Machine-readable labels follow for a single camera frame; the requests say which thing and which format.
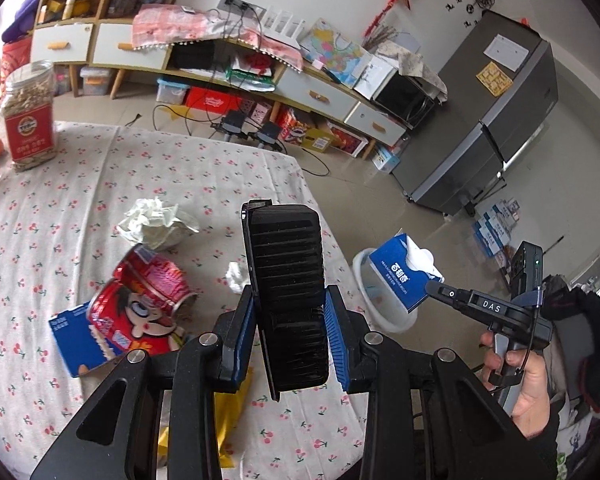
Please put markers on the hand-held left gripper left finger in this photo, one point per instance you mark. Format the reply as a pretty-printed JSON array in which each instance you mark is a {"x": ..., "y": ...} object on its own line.
[{"x": 242, "y": 332}]

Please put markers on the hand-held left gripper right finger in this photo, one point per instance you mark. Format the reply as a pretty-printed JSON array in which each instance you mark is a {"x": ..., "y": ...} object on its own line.
[{"x": 337, "y": 340}]

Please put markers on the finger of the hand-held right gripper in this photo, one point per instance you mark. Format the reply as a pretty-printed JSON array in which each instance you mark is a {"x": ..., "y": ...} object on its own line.
[{"x": 447, "y": 293}]

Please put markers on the white plastic waste bin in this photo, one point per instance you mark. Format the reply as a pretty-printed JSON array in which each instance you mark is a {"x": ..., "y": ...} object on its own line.
[{"x": 380, "y": 312}]

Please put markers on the small white tissue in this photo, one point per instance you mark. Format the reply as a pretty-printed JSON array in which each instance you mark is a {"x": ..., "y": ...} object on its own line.
[{"x": 236, "y": 275}]

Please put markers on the black ribbed block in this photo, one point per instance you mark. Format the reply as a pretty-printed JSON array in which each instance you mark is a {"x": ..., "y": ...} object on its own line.
[{"x": 285, "y": 285}]

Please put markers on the yellow snack packet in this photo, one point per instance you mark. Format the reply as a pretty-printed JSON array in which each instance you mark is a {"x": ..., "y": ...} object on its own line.
[{"x": 230, "y": 410}]

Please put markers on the crushed red can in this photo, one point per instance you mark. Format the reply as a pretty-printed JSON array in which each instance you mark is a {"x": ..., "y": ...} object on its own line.
[{"x": 155, "y": 275}]

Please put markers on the red cartoon print can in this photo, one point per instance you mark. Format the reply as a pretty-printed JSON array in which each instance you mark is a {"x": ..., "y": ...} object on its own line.
[{"x": 130, "y": 320}]

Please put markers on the large white tissue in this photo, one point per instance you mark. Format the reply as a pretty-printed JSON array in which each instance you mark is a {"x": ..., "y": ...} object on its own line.
[{"x": 150, "y": 220}]

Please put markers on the blue carton box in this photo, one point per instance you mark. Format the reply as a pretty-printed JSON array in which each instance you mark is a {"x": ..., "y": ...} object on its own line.
[{"x": 75, "y": 340}]

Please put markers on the person's right forearm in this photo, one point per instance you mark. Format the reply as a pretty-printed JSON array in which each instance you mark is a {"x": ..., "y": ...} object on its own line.
[{"x": 542, "y": 455}]

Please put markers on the person's right hand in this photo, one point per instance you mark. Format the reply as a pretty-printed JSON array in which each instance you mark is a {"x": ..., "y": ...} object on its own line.
[{"x": 527, "y": 395}]

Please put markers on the stack of blue booklets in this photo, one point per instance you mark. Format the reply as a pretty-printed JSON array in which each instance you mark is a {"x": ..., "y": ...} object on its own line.
[{"x": 495, "y": 227}]

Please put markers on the blue and white box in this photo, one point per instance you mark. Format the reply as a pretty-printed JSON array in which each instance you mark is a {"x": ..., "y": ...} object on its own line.
[{"x": 385, "y": 160}]

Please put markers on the grey refrigerator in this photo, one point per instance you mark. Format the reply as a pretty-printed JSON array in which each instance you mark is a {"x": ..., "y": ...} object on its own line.
[{"x": 480, "y": 125}]

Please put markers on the red gift box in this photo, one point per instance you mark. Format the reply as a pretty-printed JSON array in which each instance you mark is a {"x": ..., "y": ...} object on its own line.
[{"x": 348, "y": 140}]

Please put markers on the black microwave oven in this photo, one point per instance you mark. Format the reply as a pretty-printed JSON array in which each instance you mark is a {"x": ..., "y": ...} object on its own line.
[{"x": 400, "y": 95}]

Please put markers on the colourful lion print box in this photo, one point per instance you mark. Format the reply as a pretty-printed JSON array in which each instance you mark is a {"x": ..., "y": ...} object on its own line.
[{"x": 305, "y": 132}]

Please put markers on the cherry print tablecloth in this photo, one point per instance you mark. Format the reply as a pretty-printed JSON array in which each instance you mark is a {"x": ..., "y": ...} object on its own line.
[{"x": 55, "y": 235}]

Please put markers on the yellow note sheet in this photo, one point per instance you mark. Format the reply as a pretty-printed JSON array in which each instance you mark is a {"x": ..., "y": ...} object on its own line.
[{"x": 494, "y": 78}]

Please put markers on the grey patterned cloth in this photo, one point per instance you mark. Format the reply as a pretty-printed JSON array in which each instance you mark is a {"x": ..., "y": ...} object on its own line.
[{"x": 415, "y": 67}]

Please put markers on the red cardboard box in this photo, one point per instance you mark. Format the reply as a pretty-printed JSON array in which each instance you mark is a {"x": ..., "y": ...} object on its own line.
[{"x": 212, "y": 100}]

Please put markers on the wooden cabinet with white drawers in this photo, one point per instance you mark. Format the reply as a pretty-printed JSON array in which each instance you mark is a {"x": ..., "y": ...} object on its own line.
[{"x": 310, "y": 92}]

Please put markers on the white paper sheet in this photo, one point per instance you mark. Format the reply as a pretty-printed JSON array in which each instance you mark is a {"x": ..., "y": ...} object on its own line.
[{"x": 505, "y": 52}]

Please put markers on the clear storage box blue lid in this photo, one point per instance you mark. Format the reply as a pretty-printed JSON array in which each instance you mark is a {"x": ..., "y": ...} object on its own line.
[{"x": 172, "y": 92}]

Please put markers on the world map sheet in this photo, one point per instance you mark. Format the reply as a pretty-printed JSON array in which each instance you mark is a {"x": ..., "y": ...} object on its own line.
[{"x": 330, "y": 47}]

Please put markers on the black box in cabinet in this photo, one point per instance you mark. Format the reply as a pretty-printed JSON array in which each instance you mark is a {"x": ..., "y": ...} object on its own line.
[{"x": 195, "y": 55}]

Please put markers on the clear jar with red label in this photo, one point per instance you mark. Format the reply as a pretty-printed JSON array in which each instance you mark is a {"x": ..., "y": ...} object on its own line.
[{"x": 27, "y": 130}]

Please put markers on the white router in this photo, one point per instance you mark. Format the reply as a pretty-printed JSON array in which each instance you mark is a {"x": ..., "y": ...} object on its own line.
[{"x": 280, "y": 27}]

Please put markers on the pink floral cloth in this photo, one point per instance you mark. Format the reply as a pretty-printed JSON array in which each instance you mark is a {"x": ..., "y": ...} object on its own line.
[{"x": 165, "y": 25}]

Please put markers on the purple plush toy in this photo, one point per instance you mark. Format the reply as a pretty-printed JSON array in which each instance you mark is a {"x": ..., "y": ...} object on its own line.
[{"x": 20, "y": 17}]

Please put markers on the wall power strip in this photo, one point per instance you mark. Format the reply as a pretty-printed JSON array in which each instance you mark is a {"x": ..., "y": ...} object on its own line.
[{"x": 237, "y": 4}]

